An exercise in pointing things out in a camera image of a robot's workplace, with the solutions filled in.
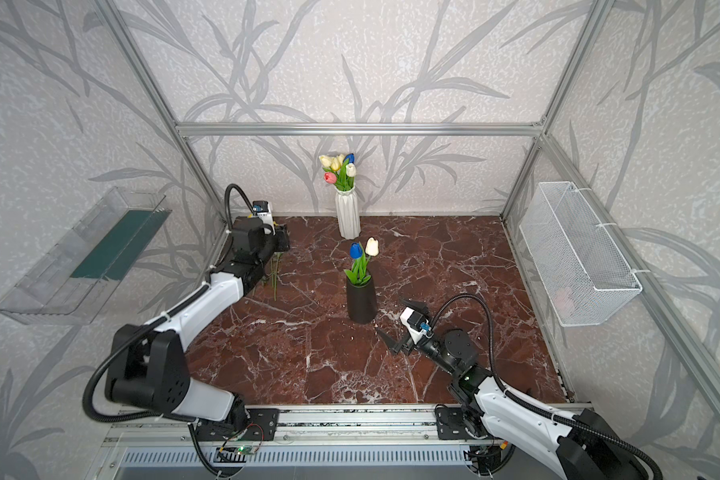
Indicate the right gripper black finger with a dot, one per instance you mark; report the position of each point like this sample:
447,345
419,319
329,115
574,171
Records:
417,306
394,345

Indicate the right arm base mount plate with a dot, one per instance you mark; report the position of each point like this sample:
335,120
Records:
453,423

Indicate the bundle of tulips with band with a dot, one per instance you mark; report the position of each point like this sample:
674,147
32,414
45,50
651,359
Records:
274,275

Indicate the aluminium frame front rail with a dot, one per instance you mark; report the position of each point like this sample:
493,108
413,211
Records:
307,425

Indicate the cream tulip flower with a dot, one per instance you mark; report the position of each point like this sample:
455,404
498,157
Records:
370,251

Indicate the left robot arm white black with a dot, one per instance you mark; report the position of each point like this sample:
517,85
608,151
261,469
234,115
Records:
147,374

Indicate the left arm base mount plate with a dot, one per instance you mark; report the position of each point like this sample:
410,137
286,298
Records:
257,425

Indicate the white ribbed ceramic vase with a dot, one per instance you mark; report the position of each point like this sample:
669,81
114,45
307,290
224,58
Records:
347,213

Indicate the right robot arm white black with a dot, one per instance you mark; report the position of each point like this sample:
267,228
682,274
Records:
573,446

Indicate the white tulip flower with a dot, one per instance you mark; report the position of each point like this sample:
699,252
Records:
350,173

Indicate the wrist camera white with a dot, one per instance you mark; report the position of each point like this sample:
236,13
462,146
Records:
262,211
417,324

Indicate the green circuit board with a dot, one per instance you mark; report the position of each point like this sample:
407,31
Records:
243,450

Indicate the white wire mesh basket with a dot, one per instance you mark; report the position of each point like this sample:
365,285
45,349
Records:
584,273

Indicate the black cylindrical vase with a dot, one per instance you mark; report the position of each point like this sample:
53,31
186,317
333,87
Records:
361,302

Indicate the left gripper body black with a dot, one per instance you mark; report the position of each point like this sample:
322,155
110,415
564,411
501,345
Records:
279,241

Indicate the clear plastic wall tray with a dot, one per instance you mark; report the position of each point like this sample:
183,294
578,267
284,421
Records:
71,283

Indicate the aluminium frame back crossbar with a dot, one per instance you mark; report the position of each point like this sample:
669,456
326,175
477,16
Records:
196,129

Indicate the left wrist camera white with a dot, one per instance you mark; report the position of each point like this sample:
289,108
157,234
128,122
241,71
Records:
262,211

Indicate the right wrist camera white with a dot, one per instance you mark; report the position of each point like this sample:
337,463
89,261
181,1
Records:
417,324

